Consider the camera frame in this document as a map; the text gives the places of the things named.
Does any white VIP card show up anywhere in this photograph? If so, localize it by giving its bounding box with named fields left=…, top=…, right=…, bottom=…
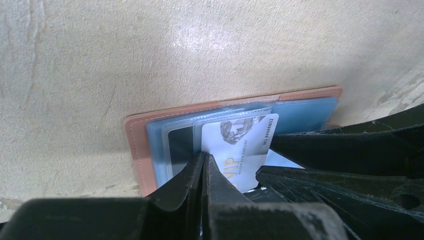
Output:
left=201, top=113, right=279, bottom=193

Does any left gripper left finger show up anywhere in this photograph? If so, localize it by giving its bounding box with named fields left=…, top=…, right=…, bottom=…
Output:
left=0, top=153, right=205, bottom=240

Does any pink leather card holder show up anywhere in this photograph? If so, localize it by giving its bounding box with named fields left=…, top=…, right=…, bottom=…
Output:
left=124, top=86, right=343, bottom=197

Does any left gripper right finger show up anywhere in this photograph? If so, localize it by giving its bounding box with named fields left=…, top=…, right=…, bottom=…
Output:
left=202, top=153, right=348, bottom=240

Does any black card in sleeve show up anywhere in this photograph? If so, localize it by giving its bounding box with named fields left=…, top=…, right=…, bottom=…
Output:
left=168, top=126, right=194, bottom=176

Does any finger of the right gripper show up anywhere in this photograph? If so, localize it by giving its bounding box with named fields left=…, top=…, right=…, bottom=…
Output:
left=271, top=104, right=424, bottom=179
left=256, top=165, right=424, bottom=240

